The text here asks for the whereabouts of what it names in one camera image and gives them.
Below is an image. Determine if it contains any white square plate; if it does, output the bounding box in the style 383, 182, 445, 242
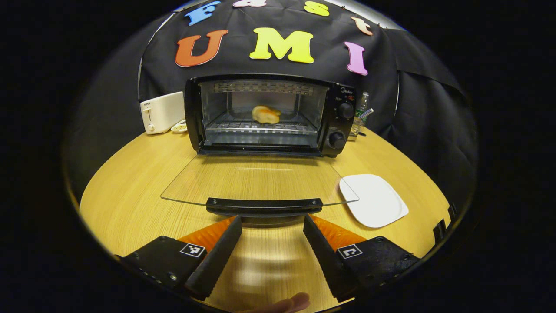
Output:
339, 174, 410, 229

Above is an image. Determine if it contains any golden croissant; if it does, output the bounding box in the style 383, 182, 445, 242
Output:
252, 105, 281, 125

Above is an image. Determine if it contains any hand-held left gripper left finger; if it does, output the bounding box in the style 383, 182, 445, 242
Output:
115, 215, 242, 300

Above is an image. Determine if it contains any black backdrop cloth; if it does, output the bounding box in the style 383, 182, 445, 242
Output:
61, 0, 478, 209

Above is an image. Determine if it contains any clear utensil holder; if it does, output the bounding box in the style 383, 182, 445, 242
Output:
349, 115, 364, 139

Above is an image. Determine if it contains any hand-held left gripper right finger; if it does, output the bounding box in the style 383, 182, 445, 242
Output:
303, 214, 421, 303

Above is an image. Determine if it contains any clear water bottle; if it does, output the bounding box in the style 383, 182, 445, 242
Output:
355, 91, 370, 127

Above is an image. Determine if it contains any black electric oven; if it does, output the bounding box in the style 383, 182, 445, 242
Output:
160, 73, 360, 218

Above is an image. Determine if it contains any white toaster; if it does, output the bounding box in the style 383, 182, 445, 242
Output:
140, 91, 186, 135

